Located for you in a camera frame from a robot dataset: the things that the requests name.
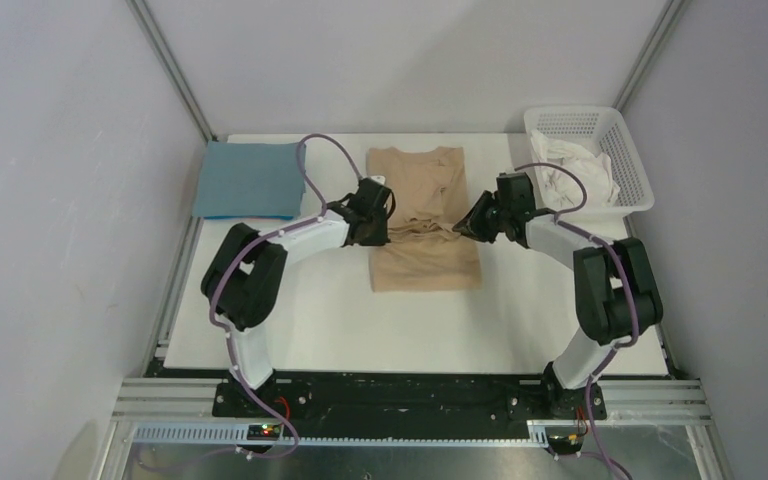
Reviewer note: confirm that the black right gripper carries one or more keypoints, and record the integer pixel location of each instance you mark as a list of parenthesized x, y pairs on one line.
[(473, 226)]

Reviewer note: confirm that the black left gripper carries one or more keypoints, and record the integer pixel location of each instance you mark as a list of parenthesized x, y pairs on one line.
[(381, 237)]

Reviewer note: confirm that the beige t-shirt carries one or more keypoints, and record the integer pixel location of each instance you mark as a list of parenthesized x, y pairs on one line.
[(424, 253)]

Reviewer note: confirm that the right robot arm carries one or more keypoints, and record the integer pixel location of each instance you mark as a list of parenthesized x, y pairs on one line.
[(616, 295)]

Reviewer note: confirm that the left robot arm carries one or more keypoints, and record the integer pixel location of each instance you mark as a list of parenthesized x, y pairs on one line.
[(243, 280)]

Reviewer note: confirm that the white crumpled t-shirt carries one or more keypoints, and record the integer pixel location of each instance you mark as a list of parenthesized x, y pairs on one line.
[(588, 177)]

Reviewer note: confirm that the folded blue t-shirt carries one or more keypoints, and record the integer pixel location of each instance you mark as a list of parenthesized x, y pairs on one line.
[(258, 180)]

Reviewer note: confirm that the white plastic laundry basket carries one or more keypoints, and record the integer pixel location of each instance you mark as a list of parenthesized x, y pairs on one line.
[(600, 130)]

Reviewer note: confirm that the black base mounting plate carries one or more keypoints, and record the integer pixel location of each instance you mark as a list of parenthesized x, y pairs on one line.
[(413, 407)]

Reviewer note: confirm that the right controller board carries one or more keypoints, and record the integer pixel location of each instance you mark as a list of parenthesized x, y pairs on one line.
[(565, 445)]

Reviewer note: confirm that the controller board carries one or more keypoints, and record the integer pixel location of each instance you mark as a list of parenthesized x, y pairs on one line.
[(565, 445), (264, 432)]

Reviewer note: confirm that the left controller board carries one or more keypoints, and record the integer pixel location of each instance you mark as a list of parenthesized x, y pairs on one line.
[(264, 432)]

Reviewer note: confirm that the aluminium frame rail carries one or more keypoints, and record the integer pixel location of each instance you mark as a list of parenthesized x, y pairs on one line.
[(181, 409)]

